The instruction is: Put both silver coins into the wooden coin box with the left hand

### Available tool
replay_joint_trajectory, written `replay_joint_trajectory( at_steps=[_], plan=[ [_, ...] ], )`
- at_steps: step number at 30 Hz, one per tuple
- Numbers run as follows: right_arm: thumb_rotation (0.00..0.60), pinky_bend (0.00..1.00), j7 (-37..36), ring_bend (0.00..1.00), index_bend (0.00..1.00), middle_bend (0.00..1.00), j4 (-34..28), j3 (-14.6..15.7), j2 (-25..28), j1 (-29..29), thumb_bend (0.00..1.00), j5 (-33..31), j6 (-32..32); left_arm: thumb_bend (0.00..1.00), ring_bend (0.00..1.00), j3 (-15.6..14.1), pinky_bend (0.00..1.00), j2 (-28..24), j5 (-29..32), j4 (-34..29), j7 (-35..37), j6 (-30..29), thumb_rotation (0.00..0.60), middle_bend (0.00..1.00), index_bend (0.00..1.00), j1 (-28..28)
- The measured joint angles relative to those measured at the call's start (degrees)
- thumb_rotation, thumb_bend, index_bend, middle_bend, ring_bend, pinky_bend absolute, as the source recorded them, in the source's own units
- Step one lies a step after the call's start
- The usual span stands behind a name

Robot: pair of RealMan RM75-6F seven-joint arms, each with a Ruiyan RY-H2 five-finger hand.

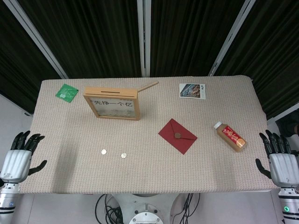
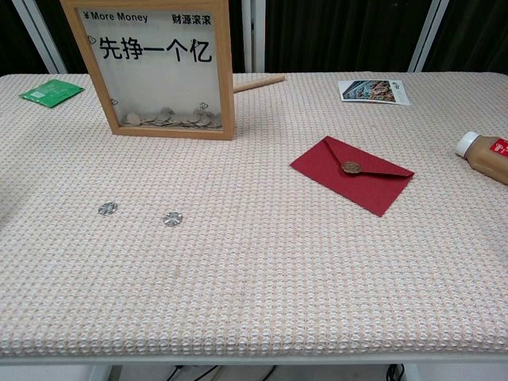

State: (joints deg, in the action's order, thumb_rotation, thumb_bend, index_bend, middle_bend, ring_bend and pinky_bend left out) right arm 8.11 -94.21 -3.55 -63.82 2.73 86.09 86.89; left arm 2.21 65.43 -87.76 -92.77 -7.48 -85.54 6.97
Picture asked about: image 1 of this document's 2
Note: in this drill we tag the wooden coin box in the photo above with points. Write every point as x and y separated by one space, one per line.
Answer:
109 92

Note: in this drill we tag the photo postcard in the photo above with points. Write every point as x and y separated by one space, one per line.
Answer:
192 91

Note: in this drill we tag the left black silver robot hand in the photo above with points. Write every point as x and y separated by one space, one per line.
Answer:
17 163

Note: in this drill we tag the green foil packet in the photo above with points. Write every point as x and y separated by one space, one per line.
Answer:
66 93

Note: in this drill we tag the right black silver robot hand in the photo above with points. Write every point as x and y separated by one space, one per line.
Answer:
285 168

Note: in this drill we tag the brown drink bottle red label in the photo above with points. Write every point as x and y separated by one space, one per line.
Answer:
231 137

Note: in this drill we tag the wooden stick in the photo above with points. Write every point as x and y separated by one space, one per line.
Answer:
149 86

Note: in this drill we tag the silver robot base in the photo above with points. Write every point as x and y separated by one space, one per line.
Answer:
144 205

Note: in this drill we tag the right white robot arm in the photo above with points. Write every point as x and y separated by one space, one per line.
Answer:
288 200

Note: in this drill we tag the beige woven tablecloth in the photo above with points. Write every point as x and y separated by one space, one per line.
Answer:
149 172

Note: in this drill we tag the black curtain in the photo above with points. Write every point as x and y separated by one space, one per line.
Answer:
93 37
191 37
275 58
14 58

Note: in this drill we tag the white frame post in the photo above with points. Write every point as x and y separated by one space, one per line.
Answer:
144 37
37 38
233 37

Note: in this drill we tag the red envelope with seal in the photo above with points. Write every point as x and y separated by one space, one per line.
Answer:
172 140

